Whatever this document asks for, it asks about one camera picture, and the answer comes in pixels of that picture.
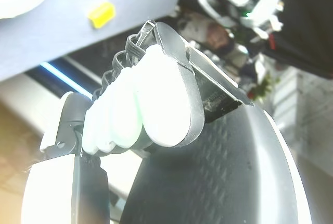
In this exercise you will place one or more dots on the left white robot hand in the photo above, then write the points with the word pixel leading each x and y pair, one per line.
pixel 166 99

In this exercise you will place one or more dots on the yellow rectangular block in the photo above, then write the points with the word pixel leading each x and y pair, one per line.
pixel 101 14

